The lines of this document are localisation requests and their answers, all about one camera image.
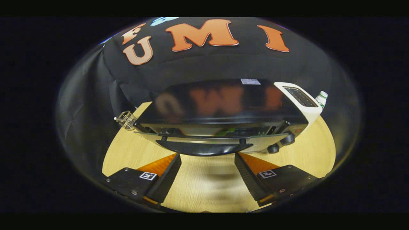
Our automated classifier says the black toaster oven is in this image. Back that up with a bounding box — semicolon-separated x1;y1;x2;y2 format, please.
133;78;309;157

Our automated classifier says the metal wire basket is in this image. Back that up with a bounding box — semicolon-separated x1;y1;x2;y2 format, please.
114;110;138;130

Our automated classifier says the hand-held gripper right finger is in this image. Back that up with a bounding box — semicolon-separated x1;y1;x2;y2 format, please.
234;152;324;207

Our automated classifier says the white pop-up toaster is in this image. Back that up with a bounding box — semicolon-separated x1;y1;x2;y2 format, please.
274;81;323;130

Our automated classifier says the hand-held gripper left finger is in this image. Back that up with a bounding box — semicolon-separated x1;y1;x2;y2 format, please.
102;153;182;211

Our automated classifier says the clear plastic bottle green label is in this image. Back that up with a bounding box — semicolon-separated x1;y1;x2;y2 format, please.
315;91;328;109

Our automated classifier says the black backdrop cloth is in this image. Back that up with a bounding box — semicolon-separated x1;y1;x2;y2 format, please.
56;18;361;179

